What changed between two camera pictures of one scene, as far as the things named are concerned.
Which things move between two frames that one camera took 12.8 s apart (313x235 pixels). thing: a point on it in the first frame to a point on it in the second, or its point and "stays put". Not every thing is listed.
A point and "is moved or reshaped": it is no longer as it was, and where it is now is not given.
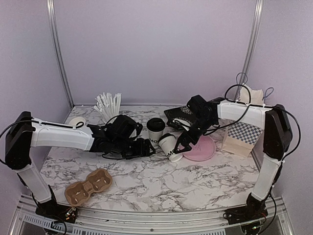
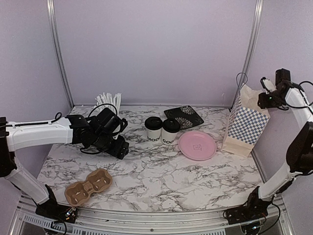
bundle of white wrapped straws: (108, 106) stays put
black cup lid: (155, 124) stays put
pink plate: (204, 149) stays put
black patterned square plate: (183, 112) stays put
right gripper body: (204, 125) to (274, 101)
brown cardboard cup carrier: (98, 180) stays put
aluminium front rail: (26, 222) stays put
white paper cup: (168, 144) to (168, 137)
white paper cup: (155, 136) is moved or reshaped
